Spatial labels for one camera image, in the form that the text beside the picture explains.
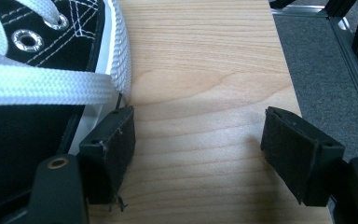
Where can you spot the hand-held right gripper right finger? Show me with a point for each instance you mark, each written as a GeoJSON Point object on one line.
{"type": "Point", "coordinates": [295, 155]}

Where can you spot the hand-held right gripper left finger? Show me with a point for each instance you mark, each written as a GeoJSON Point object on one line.
{"type": "Point", "coordinates": [108, 155]}

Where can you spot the black canvas sneaker white laces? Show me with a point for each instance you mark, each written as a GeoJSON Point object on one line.
{"type": "Point", "coordinates": [59, 53]}

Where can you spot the metal floor rail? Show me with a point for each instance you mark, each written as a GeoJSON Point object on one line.
{"type": "Point", "coordinates": [354, 77]}

